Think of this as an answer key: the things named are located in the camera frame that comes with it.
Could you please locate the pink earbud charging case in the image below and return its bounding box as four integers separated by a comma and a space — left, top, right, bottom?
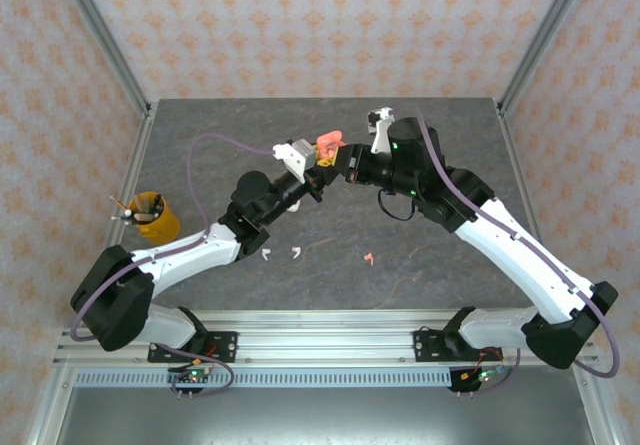
315, 130, 347, 162

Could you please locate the yellow pen cup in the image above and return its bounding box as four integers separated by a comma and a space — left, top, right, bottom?
126, 190, 182, 247

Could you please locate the grey metal panel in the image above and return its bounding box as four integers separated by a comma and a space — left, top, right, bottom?
28, 384, 617, 445

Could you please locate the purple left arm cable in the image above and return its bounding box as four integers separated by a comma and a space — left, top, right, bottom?
69, 133, 277, 400

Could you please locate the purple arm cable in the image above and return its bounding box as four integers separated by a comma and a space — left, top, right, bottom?
69, 133, 277, 400
413, 106, 622, 397

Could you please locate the aluminium right table side rail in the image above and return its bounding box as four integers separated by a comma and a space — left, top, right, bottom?
496, 102, 572, 325

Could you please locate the aluminium table side rail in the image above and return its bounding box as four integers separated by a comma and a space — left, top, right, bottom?
496, 102, 572, 325
79, 102, 159, 327

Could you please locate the aluminium left table side rail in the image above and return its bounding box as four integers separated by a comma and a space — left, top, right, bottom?
79, 102, 159, 327

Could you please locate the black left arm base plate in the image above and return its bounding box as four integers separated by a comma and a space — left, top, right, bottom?
147, 330, 239, 364

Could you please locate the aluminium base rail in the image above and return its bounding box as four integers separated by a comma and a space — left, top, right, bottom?
52, 308, 601, 367

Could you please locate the aluminium right frame post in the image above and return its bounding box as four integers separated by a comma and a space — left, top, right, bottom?
497, 0, 599, 117

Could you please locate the aluminium frame post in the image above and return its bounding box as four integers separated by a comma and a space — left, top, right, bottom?
52, 0, 152, 117
497, 0, 599, 117

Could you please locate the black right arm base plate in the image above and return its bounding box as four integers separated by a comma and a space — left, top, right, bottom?
412, 328, 504, 364

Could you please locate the grey slotted cable duct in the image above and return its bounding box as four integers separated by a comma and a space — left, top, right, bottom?
74, 370, 452, 389

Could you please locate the aluminium left frame post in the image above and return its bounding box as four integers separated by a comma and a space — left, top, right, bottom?
52, 0, 152, 117

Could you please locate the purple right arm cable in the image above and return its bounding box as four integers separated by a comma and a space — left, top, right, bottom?
413, 106, 622, 397

